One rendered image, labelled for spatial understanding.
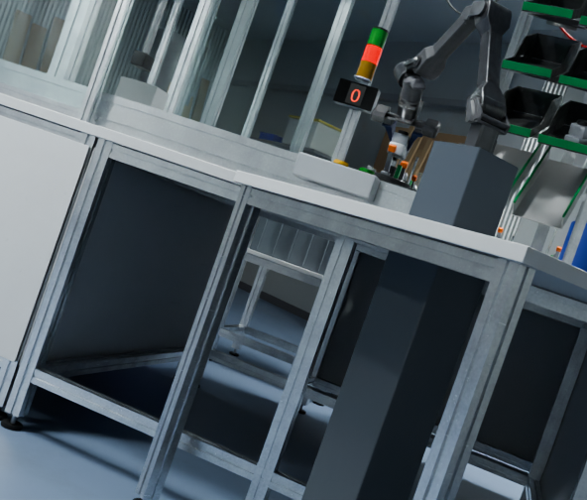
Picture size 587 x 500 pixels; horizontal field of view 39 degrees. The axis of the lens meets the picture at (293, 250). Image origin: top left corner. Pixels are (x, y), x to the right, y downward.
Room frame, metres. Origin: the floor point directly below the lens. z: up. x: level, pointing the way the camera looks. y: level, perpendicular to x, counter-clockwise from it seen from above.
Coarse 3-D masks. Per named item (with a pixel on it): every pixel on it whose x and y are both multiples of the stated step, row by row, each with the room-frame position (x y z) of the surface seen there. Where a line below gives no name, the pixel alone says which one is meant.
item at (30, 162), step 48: (0, 96) 2.34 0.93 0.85; (0, 144) 2.33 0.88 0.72; (48, 144) 2.29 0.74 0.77; (96, 144) 2.28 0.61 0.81; (0, 192) 2.32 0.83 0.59; (48, 192) 2.28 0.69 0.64; (0, 240) 2.31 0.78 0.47; (48, 240) 2.27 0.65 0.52; (0, 288) 2.29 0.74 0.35; (0, 336) 2.28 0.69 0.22; (0, 384) 2.28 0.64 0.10
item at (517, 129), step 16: (512, 96) 2.34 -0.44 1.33; (528, 96) 2.36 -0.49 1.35; (544, 96) 2.34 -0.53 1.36; (560, 96) 2.30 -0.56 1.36; (512, 112) 2.36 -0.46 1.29; (528, 112) 2.37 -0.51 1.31; (544, 112) 2.35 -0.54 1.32; (512, 128) 2.13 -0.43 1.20; (528, 128) 2.21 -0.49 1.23; (544, 128) 2.24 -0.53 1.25
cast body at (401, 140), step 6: (396, 132) 2.27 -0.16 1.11; (402, 132) 2.27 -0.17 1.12; (396, 138) 2.27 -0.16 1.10; (402, 138) 2.27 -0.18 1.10; (408, 138) 2.26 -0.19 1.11; (396, 144) 2.26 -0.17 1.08; (402, 144) 2.27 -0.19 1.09; (408, 144) 2.29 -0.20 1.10; (402, 150) 2.25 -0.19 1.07; (396, 156) 2.30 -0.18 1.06; (402, 156) 2.26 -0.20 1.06
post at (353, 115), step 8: (392, 0) 2.47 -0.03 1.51; (400, 0) 2.49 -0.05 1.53; (392, 8) 2.47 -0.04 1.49; (384, 16) 2.47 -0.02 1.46; (392, 16) 2.47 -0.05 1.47; (384, 24) 2.47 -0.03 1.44; (352, 112) 2.47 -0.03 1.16; (360, 112) 2.49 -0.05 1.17; (352, 120) 2.47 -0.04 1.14; (344, 128) 2.47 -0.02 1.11; (352, 128) 2.47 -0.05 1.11; (344, 136) 2.47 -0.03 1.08; (352, 136) 2.49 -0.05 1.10; (344, 144) 2.47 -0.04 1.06; (336, 152) 2.47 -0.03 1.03; (344, 152) 2.47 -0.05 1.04
